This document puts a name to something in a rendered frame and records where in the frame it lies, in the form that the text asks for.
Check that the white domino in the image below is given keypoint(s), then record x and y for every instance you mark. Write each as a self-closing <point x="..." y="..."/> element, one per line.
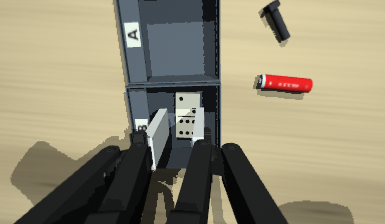
<point x="186" y="104"/>

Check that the red aa battery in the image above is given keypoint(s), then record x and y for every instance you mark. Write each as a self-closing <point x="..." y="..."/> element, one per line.
<point x="285" y="83"/>

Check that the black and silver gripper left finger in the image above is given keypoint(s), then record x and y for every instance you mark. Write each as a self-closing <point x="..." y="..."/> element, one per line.
<point x="122" y="199"/>

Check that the dark grey rack of three bins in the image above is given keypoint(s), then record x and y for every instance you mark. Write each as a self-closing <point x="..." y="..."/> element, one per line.
<point x="182" y="51"/>

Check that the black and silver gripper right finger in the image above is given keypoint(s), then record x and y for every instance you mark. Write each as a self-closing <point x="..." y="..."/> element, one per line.
<point x="250" y="200"/>

